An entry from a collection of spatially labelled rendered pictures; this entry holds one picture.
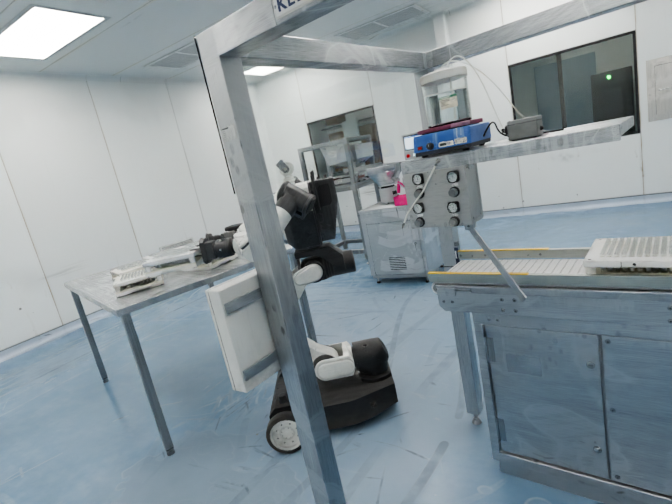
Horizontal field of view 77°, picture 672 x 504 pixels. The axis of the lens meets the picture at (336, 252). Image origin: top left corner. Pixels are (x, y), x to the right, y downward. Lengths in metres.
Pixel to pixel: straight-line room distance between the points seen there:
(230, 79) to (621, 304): 1.17
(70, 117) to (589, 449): 5.89
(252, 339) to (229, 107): 0.53
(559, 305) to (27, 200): 5.32
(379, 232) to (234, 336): 3.20
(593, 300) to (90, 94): 5.95
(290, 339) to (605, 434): 1.10
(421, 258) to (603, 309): 2.73
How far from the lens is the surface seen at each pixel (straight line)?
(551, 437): 1.78
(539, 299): 1.46
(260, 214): 0.97
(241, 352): 1.04
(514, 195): 6.58
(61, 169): 5.98
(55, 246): 5.82
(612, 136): 1.28
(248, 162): 0.97
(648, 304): 1.42
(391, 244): 4.09
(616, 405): 1.64
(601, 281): 1.40
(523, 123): 1.41
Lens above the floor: 1.30
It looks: 12 degrees down
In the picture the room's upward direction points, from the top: 12 degrees counter-clockwise
